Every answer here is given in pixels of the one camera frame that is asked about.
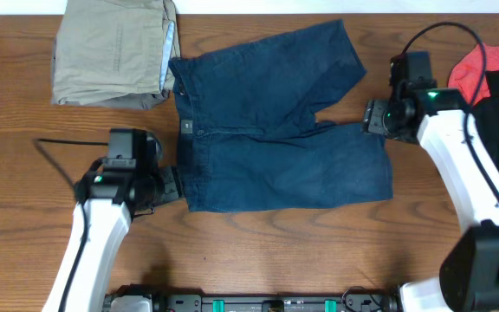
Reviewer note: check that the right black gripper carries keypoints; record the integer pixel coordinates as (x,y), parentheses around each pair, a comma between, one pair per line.
(374,117)

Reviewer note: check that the dark blue denim shorts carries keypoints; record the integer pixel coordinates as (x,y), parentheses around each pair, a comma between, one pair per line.
(249,139)

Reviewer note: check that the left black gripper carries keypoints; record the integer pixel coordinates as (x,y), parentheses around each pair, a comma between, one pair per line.
(172,189)

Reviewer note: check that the folded khaki trousers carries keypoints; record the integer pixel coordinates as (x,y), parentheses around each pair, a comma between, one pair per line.
(114,53)

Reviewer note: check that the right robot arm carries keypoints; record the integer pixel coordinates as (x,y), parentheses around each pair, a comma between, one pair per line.
(435,119)

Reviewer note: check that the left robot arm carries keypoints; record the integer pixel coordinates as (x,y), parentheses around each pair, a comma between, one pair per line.
(99,227)

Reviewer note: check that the red garment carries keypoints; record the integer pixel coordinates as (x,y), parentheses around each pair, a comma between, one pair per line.
(464,76)

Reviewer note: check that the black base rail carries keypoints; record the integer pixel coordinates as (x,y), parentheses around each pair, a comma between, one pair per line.
(136,297)

